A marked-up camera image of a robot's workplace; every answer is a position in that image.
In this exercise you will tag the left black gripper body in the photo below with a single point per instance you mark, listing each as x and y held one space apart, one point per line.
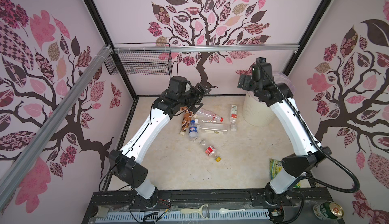
193 97

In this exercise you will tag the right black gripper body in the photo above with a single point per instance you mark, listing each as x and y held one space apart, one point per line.
246 83

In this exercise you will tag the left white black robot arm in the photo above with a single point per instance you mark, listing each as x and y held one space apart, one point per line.
126 162

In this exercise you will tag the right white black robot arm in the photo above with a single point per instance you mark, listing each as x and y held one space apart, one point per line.
308 152

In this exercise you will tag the cream trash bin purple liner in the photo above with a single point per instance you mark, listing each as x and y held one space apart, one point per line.
258 113

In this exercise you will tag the clear bottle red cap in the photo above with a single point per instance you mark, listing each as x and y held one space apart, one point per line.
208 115

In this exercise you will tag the clear rectangular green label bottle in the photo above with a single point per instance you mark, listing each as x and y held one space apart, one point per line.
211 127

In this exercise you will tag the blue cap small water bottle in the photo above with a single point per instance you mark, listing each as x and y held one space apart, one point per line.
193 131

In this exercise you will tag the clear crushed bottle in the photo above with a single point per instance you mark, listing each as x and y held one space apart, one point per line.
203 143

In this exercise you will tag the white red label bottle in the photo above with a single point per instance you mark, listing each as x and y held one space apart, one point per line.
233 118

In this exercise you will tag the red label yellow cap bottle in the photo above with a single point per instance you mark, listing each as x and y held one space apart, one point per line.
210 151

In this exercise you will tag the green snack packet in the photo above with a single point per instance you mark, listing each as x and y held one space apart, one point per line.
275 166

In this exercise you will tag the cream vegetable peeler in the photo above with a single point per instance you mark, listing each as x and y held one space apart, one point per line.
202 211

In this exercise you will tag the white plastic spoon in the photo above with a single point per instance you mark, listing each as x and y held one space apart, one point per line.
224 211

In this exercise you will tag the green beverage can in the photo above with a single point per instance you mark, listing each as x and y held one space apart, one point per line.
328 211

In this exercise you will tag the aluminium frame bar back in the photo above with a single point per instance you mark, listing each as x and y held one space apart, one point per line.
223 48

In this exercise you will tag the aluminium frame bar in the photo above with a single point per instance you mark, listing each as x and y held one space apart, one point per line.
19 169
223 48

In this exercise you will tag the black wire wall basket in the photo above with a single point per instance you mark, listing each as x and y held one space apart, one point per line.
140 59

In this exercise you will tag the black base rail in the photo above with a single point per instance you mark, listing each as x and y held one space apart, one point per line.
183 198

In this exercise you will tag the white slotted cable duct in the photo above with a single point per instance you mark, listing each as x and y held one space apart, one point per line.
178 217

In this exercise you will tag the aluminium frame bar left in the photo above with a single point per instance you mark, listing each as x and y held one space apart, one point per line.
19 169

